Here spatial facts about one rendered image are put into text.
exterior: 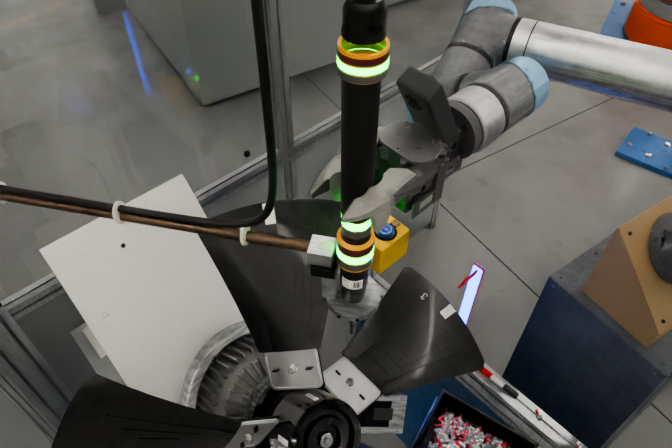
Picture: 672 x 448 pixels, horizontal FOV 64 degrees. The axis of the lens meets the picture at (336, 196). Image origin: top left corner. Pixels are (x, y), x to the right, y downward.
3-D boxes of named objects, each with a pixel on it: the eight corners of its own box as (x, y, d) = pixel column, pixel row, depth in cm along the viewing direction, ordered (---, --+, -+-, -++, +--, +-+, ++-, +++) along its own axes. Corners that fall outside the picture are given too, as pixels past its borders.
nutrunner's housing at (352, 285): (335, 318, 70) (335, -34, 38) (341, 294, 73) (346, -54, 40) (364, 324, 70) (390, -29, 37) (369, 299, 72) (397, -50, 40)
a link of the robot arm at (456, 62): (453, 84, 86) (510, 75, 77) (424, 141, 83) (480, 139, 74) (424, 51, 82) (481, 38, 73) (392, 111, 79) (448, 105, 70)
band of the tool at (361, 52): (332, 84, 45) (332, 53, 42) (342, 57, 48) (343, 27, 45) (383, 90, 44) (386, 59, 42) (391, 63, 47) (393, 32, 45)
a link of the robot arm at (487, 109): (511, 101, 62) (455, 73, 66) (488, 118, 60) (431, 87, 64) (497, 151, 67) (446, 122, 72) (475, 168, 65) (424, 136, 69)
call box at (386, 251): (333, 241, 137) (333, 213, 129) (361, 221, 142) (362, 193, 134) (378, 279, 129) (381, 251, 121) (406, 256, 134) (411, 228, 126)
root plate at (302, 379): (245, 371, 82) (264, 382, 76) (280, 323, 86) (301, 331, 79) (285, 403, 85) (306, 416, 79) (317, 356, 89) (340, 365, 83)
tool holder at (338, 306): (305, 313, 68) (301, 266, 61) (318, 269, 73) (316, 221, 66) (375, 326, 67) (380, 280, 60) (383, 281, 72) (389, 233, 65)
